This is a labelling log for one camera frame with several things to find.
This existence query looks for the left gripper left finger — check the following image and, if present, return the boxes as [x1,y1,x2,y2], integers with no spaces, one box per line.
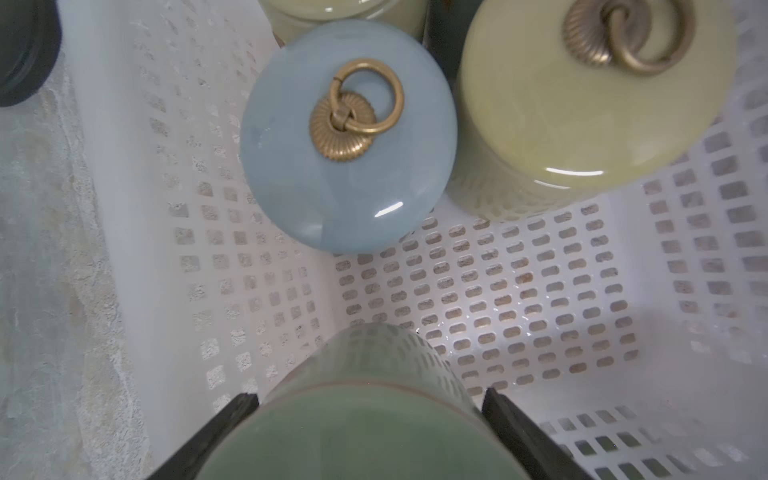
[147,393,260,480]

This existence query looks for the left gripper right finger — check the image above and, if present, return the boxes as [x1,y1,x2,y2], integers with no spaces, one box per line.
[481,388,593,480]

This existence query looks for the white plastic basket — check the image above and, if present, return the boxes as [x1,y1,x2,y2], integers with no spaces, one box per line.
[58,1,767,479]

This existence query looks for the green tea canister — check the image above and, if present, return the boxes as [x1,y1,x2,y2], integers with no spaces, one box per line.
[200,323,525,479]

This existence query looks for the yellow tea canister front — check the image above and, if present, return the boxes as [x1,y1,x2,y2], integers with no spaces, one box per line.
[447,1,737,221]

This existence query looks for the yellow tea canister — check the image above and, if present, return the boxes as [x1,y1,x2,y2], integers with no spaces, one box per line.
[259,0,429,44]
[447,1,737,221]

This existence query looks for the blue tea canister front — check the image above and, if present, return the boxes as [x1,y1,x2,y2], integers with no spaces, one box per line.
[241,20,457,254]

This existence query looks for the blue tea canister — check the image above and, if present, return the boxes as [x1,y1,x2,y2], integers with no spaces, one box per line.
[424,0,482,84]
[241,20,457,254]

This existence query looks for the blue tea canister back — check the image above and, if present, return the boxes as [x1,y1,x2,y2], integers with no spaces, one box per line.
[424,0,482,84]

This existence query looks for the yellow tea canister back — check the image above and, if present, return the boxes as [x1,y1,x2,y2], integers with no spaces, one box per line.
[259,0,429,44]

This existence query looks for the black microphone stand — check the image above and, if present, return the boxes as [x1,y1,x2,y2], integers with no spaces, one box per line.
[1,0,62,107]

